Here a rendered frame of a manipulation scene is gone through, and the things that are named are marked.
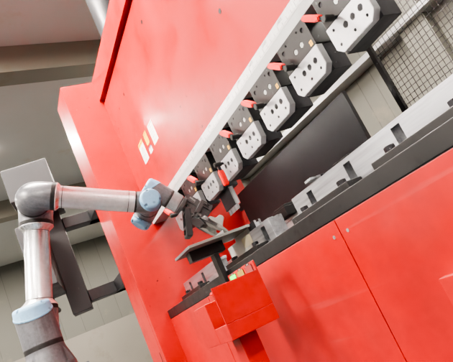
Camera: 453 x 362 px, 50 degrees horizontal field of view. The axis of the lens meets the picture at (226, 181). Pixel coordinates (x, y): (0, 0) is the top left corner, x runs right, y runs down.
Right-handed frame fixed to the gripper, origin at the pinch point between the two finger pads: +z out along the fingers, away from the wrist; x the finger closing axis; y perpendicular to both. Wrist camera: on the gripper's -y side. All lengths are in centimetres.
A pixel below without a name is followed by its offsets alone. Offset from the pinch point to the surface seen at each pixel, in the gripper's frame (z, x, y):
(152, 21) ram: -67, -12, 64
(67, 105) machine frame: -98, 84, 63
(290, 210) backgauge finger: 20.0, -7.7, 20.6
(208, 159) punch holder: -18.9, -6.3, 23.2
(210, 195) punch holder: -10.4, 4.2, 14.8
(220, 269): 4.5, -3.0, -14.4
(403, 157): 8, -102, -15
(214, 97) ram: -30, -31, 32
